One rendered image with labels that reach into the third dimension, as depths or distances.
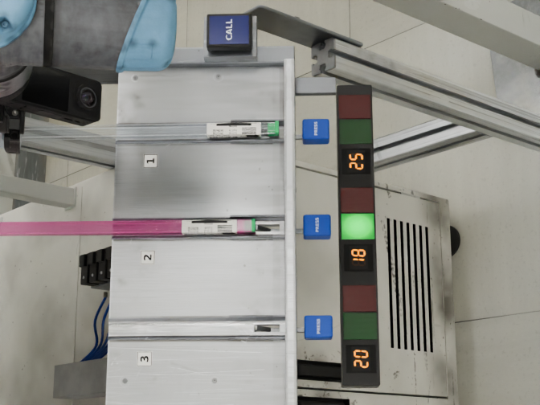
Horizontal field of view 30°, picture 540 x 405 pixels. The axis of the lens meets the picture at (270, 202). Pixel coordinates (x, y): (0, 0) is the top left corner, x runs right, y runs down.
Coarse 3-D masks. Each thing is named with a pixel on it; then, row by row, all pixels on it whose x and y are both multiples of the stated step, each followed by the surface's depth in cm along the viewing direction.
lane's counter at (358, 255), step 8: (344, 248) 110; (352, 248) 110; (360, 248) 110; (368, 248) 110; (344, 256) 110; (352, 256) 110; (360, 256) 110; (368, 256) 110; (344, 264) 110; (352, 264) 110; (360, 264) 110; (368, 264) 110
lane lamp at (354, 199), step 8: (344, 192) 112; (352, 192) 112; (360, 192) 112; (368, 192) 112; (344, 200) 112; (352, 200) 112; (360, 200) 112; (368, 200) 112; (344, 208) 112; (352, 208) 112; (360, 208) 112; (368, 208) 111
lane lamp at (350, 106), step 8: (344, 96) 115; (352, 96) 115; (360, 96) 115; (368, 96) 115; (344, 104) 115; (352, 104) 115; (360, 104) 115; (368, 104) 115; (344, 112) 114; (352, 112) 114; (360, 112) 114; (368, 112) 114
